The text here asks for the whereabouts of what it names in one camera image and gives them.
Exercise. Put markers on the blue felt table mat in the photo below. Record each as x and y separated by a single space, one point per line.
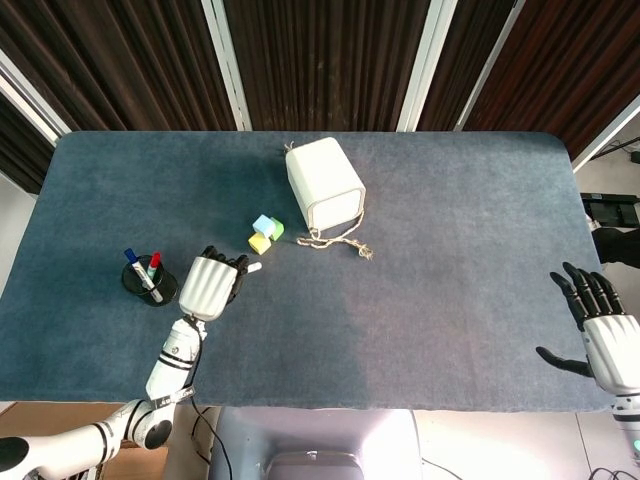
350 325

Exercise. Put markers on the black equipment rack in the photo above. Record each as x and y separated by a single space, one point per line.
612 207

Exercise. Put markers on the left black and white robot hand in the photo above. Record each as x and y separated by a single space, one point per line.
207 290

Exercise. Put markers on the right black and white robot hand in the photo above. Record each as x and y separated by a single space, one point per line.
615 350

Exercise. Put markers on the white metal frame post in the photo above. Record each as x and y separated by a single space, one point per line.
487 65
227 65
425 65
30 102
605 132

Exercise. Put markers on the green cube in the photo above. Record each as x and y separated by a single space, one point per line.
278 229

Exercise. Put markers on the black mesh pen holder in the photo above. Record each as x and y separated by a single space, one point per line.
167 287

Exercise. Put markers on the light blue cube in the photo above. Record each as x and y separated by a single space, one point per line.
263 225

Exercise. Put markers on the yellow cube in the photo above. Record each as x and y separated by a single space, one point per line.
259 243

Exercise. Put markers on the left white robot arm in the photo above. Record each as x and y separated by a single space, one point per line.
170 365

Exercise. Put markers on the blue-capped marker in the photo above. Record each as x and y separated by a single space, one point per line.
145 277

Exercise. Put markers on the red-capped marker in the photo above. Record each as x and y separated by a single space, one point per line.
154 265

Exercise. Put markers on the grey robot torso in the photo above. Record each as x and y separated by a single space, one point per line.
315 445

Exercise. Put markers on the brown cardboard box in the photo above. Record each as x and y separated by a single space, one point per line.
50 417

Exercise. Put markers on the white storage box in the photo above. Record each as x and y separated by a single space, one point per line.
325 182

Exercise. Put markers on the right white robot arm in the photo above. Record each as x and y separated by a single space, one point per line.
629 422

